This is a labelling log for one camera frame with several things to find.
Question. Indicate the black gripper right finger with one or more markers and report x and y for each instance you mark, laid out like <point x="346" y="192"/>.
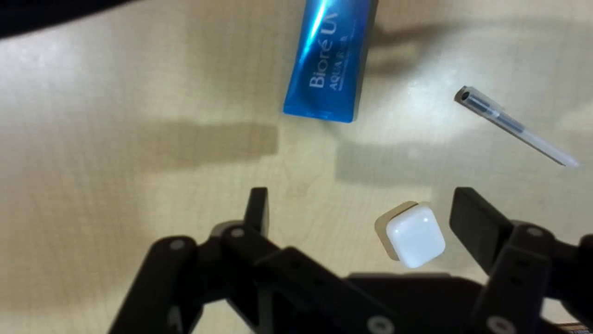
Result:
<point x="511" y="261"/>

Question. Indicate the small white square case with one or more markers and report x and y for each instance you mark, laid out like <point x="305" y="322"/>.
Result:
<point x="415" y="237"/>

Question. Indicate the clear white pen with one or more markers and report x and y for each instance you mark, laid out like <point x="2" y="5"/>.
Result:
<point x="519" y="129"/>

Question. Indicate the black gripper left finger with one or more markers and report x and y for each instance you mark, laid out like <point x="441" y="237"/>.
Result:
<point x="204" y="272"/>

